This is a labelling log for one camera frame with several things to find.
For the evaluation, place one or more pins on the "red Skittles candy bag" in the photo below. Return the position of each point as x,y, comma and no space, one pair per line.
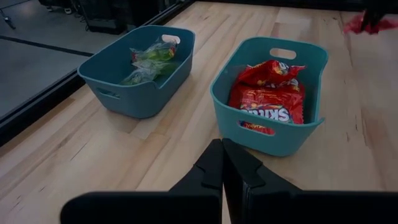
267,107
353,26
270,71

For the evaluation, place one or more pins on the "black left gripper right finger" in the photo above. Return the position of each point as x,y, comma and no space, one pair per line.
280,205

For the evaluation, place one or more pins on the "clear green gummy bag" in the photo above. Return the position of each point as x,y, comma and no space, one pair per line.
136,77
155,67
155,51

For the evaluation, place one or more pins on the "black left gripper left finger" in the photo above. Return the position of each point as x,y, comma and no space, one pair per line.
186,205

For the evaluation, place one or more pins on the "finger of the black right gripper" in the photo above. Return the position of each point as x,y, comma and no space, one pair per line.
377,18
367,18

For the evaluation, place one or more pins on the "teal plastic bin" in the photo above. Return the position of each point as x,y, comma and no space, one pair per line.
280,143

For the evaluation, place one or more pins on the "dark blue plastic bin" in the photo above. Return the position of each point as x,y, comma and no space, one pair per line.
130,102

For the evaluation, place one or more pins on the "black computer tower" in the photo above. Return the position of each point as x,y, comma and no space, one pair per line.
102,18

